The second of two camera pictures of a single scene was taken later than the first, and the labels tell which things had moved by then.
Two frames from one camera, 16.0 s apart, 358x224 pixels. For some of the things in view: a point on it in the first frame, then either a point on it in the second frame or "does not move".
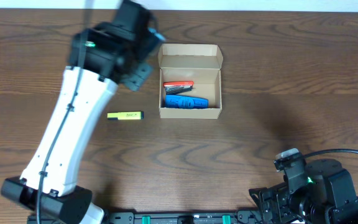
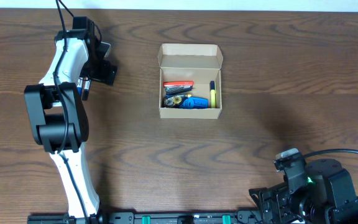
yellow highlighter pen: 126,116 → 212,94
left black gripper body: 134,73 → 100,69
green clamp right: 225,219 does not move
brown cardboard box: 201,63 does not move
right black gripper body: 288,206 does not move
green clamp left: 146,219 does not move
